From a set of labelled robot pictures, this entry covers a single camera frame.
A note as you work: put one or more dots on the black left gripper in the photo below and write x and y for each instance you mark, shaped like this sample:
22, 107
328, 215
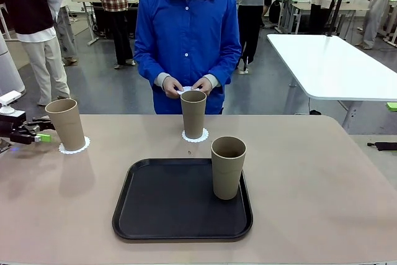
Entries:
9, 123

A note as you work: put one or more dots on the person in grey trousers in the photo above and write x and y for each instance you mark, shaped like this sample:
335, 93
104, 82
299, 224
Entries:
66, 32

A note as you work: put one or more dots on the grey background workbench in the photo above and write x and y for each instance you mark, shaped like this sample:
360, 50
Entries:
353, 7

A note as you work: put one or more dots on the green block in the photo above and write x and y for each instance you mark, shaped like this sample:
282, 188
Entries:
392, 105

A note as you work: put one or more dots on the tan paper cup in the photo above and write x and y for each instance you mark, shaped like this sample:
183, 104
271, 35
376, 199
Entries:
66, 125
228, 178
193, 116

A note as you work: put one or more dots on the person's right hand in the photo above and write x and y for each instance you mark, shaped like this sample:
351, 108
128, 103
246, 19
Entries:
170, 86

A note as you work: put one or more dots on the person in yellow top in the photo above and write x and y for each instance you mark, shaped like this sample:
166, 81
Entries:
376, 4

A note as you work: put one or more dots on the dark patterned mat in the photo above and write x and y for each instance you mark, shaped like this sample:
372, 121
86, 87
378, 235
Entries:
4, 147

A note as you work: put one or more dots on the black flat tool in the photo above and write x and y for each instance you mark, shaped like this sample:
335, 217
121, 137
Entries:
384, 146

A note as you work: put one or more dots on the person's left forearm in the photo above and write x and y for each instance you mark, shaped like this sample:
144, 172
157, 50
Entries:
224, 72

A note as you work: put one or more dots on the black backpack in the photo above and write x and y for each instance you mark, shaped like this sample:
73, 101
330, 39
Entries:
274, 10

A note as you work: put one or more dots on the white doily coaster stack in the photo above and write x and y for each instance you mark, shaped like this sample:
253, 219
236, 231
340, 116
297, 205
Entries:
185, 88

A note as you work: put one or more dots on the black tripod pole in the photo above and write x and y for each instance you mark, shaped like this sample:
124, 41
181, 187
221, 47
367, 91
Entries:
338, 1

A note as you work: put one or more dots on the white background table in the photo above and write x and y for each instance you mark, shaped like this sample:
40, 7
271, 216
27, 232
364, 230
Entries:
335, 66

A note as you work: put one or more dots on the person in blue shirt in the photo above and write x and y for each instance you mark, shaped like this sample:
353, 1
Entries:
187, 29

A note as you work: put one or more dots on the person's right forearm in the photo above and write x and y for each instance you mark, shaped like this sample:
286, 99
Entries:
149, 71

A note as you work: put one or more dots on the white cylindrical air purifier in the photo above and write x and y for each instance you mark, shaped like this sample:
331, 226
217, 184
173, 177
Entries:
7, 69

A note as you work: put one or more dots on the person in black top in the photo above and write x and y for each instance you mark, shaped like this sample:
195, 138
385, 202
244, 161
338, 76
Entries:
28, 4

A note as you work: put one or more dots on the person's left hand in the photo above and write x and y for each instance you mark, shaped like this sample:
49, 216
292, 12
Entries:
205, 85

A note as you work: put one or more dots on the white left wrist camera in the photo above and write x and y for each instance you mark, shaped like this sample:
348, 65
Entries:
9, 97

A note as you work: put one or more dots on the black plastic tray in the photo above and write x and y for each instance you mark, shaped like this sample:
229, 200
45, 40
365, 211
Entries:
173, 206

